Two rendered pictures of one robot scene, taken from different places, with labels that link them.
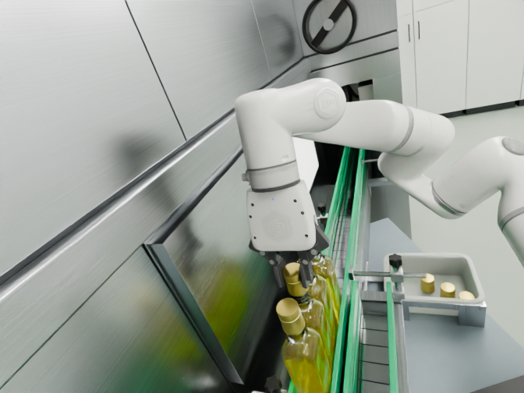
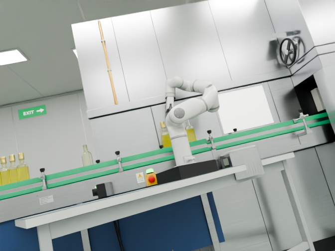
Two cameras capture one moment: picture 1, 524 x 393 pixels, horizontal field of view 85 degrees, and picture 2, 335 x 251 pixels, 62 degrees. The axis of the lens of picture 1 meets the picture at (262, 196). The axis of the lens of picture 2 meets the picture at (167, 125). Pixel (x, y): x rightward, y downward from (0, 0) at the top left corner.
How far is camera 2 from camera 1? 1.90 m
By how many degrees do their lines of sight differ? 66
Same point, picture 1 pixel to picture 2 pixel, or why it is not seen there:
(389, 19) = (310, 43)
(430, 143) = (199, 88)
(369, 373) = not seen: hidden behind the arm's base
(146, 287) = (148, 114)
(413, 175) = not seen: hidden behind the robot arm
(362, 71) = (308, 70)
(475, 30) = not seen: outside the picture
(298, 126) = (170, 85)
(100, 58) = (155, 77)
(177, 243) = (154, 108)
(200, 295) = (156, 120)
